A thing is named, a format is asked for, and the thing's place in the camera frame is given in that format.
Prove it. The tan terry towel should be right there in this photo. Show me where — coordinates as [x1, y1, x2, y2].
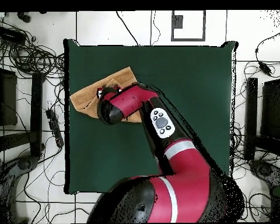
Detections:
[69, 66, 144, 124]

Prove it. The black power strip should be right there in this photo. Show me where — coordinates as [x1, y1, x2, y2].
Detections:
[45, 108, 65, 148]

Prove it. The dark green table cloth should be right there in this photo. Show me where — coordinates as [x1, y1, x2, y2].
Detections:
[63, 38, 239, 195]

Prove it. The grey stand leg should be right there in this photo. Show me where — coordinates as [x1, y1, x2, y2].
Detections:
[248, 159, 280, 187]
[0, 155, 41, 223]

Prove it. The person's foot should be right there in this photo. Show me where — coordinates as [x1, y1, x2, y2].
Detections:
[16, 11, 32, 23]

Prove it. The black electronics box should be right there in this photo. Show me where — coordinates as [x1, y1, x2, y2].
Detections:
[0, 25, 27, 45]

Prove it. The black power adapter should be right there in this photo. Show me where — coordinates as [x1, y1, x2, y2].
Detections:
[258, 61, 272, 76]

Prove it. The black metal frame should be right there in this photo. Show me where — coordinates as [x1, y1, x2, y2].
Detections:
[0, 52, 46, 159]
[243, 60, 280, 162]

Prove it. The tangled black cable bundle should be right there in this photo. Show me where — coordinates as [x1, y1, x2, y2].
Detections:
[0, 18, 66, 80]

